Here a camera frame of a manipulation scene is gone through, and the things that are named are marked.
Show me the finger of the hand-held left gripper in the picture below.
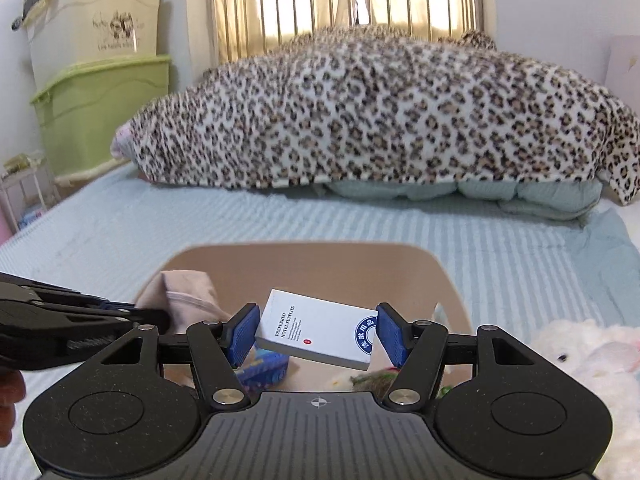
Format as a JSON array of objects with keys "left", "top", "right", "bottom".
[
  {"left": 0, "top": 272, "right": 137, "bottom": 315},
  {"left": 0, "top": 305, "right": 171, "bottom": 372}
]

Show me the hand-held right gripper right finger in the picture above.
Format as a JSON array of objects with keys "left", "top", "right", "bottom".
[{"left": 375, "top": 302, "right": 543, "bottom": 411}]

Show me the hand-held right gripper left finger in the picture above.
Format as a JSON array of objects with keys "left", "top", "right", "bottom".
[{"left": 95, "top": 302, "right": 262, "bottom": 411}]

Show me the white printed cardboard box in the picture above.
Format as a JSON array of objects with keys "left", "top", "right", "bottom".
[{"left": 255, "top": 289, "right": 381, "bottom": 372}]

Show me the pink cloth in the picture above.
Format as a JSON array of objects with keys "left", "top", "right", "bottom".
[{"left": 136, "top": 270, "right": 234, "bottom": 334}]

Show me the person's left hand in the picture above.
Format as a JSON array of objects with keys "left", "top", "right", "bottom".
[{"left": 0, "top": 372, "right": 27, "bottom": 447}]

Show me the blue patterned packet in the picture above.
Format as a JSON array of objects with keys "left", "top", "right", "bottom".
[{"left": 234, "top": 342, "right": 291, "bottom": 387}]

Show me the green patterned packet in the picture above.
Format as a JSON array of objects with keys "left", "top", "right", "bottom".
[{"left": 350, "top": 366, "right": 402, "bottom": 394}]

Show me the small white shelf rack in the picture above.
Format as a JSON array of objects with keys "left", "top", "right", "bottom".
[{"left": 0, "top": 152, "right": 62, "bottom": 235}]

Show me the light blue striped bedsheet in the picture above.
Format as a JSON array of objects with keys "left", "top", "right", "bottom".
[{"left": 0, "top": 160, "right": 640, "bottom": 480}]

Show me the light green quilt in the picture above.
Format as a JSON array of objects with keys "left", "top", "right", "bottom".
[{"left": 312, "top": 177, "right": 608, "bottom": 222}]

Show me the green plastic storage box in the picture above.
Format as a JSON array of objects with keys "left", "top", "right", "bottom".
[{"left": 29, "top": 55, "right": 174, "bottom": 187}]

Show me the white plush toy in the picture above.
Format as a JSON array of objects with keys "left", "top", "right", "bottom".
[{"left": 529, "top": 319, "right": 640, "bottom": 480}]

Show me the leopard print blanket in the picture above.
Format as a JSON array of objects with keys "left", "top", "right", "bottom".
[{"left": 111, "top": 24, "right": 640, "bottom": 206}]

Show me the plain light blue cloth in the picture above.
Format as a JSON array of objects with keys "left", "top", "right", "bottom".
[{"left": 570, "top": 206, "right": 640, "bottom": 313}]

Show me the cream plastic storage box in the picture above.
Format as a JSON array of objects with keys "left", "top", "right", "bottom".
[{"left": 22, "top": 0, "right": 166, "bottom": 92}]

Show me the metal bed rail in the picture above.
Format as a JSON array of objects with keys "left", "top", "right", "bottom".
[{"left": 192, "top": 0, "right": 487, "bottom": 67}]

